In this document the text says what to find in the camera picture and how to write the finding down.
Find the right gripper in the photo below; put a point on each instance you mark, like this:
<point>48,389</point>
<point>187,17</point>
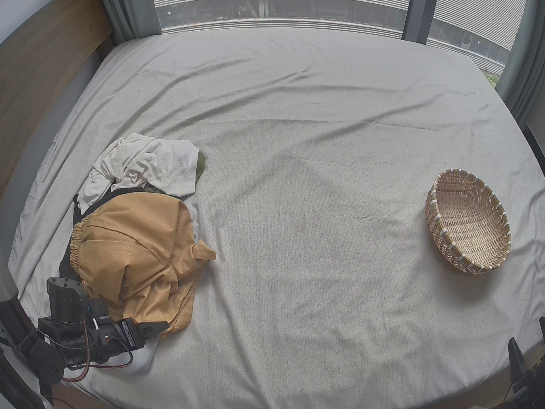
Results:
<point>530,392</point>

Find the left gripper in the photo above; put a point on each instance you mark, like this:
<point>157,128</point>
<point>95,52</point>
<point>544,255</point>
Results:
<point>119,335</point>

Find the tan shorts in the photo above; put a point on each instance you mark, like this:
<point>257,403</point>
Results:
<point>136,245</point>

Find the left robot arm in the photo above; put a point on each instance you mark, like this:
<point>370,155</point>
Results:
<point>68,300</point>

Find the pale grey garment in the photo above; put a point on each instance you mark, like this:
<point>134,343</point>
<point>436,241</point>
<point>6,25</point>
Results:
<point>142,360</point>

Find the black garment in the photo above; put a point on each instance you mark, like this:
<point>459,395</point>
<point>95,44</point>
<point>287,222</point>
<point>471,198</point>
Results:
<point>66,262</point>

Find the round woven basket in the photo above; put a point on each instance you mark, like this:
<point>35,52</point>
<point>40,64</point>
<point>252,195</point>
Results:
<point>468,224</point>

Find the white garment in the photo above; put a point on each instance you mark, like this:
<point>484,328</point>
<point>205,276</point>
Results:
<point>161,164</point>

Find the green garment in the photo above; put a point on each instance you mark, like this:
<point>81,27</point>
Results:
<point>201,166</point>

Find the bed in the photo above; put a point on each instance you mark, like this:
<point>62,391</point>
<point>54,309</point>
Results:
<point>298,143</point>

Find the grey-green curtain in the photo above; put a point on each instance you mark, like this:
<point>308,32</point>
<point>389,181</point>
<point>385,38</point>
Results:
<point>123,2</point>
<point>523,58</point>

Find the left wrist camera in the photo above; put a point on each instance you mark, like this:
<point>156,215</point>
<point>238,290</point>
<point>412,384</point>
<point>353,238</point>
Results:
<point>98,308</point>

